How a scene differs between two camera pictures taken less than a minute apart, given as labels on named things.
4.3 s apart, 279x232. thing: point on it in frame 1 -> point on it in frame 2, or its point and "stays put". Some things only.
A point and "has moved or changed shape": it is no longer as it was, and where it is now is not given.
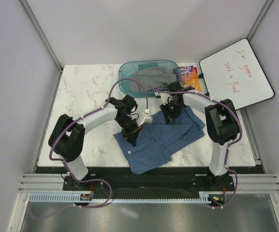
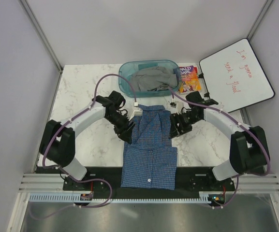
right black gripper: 169,117 -> 176,118
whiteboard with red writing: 235,75 stays put
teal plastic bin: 157,74 stays put
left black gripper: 132,138 -> 124,128
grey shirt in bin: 156,77 stays put
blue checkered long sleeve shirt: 156,142 has moved or changed shape
